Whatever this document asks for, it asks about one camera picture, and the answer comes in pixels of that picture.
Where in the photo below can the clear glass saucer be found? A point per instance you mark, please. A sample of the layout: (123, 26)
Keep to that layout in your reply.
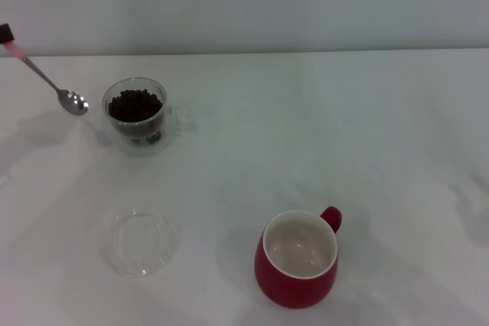
(126, 265)

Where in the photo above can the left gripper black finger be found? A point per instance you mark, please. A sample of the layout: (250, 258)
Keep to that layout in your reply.
(7, 34)

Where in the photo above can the pile of coffee beans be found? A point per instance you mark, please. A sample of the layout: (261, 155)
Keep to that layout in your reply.
(133, 106)

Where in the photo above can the red mug white inside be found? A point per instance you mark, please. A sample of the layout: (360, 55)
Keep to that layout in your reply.
(290, 295)

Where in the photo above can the double-wall glass cup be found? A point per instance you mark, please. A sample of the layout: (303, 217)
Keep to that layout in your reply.
(131, 147)

